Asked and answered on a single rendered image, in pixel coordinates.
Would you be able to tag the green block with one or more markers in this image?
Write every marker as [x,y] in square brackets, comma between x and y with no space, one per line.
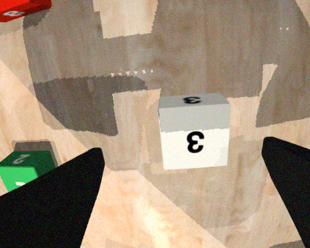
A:
[22,167]

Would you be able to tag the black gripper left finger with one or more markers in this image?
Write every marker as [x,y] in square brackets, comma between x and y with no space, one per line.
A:
[53,210]

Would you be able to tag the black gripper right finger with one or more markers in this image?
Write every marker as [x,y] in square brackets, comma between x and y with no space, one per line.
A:
[289,167]

